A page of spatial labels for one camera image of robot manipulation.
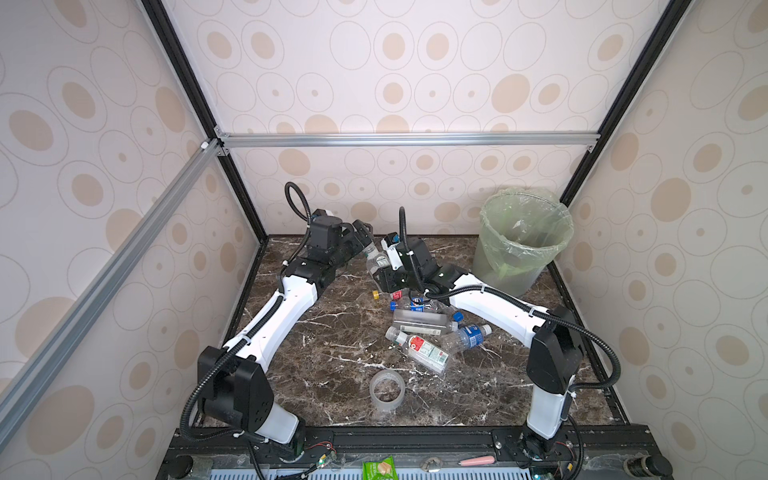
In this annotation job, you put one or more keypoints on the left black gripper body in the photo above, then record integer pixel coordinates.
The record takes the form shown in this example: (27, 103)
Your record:
(348, 244)

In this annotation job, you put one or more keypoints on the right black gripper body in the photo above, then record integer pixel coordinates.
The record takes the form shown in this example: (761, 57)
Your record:
(397, 279)

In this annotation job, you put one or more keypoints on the clear bottle red label yellow cap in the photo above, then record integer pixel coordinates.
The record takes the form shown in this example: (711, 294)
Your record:
(393, 296)

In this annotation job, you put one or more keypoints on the clear bottle green white label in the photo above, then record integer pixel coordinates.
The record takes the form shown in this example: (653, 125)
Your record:
(375, 259)

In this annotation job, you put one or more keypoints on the clear bottle red green label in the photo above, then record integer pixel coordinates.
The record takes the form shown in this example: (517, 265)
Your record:
(419, 350)

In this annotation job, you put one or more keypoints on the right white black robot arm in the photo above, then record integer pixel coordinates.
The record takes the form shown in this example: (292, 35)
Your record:
(555, 344)

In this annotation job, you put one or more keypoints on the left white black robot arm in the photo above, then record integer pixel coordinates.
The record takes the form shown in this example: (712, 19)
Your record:
(232, 384)

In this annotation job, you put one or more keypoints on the mesh bin with green liner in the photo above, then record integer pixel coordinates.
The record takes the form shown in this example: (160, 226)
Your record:
(522, 231)

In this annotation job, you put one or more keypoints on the Pepsi bottle blue cap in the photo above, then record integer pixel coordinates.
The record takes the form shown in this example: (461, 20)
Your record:
(418, 304)

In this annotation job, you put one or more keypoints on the square clear frosted bottle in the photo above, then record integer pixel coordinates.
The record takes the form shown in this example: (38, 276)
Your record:
(425, 323)

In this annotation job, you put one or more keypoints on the clear tape roll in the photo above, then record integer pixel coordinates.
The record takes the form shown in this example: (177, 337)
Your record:
(387, 390)

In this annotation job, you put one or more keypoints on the clear bottle blue label white cap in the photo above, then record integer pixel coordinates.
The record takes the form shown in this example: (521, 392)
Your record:
(465, 338)

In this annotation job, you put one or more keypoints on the green snack packet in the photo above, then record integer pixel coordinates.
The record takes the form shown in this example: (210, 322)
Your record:
(380, 470)

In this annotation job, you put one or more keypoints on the pink pen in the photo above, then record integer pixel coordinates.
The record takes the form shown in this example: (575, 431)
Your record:
(478, 461)

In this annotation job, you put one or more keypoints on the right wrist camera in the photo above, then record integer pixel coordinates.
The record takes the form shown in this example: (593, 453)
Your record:
(389, 245)

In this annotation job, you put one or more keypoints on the left aluminium rail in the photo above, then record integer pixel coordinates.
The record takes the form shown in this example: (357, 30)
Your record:
(52, 355)

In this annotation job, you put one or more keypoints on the aluminium rail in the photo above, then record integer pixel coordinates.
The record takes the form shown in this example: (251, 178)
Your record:
(52, 355)
(439, 139)

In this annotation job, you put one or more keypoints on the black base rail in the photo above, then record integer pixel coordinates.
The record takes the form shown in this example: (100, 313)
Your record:
(580, 452)

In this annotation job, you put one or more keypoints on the back aluminium rail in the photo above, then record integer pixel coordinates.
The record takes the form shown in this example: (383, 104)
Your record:
(439, 139)

